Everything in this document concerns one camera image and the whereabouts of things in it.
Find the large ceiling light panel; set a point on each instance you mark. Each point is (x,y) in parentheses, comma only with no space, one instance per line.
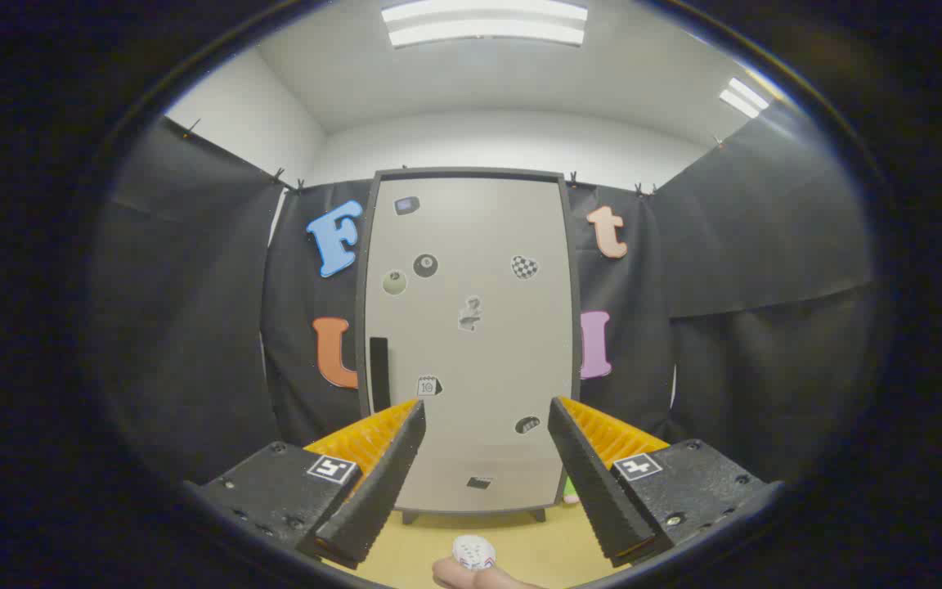
(483,23)

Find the grey shoe cabinet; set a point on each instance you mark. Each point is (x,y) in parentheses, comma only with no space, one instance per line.
(471,172)

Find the white sneaker shoe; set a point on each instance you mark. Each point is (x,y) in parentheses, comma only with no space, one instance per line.
(473,550)

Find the black backdrop cloth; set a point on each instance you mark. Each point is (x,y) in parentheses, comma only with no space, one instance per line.
(765,245)

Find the small ceiling light panel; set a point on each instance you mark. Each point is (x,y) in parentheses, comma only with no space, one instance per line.
(742,98)

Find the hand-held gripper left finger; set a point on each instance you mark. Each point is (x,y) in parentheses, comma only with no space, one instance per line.
(381,491)

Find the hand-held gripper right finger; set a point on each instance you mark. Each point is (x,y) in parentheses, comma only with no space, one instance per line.
(594,491)

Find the pink and green plush toy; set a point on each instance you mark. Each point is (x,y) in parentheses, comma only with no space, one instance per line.
(571,493)

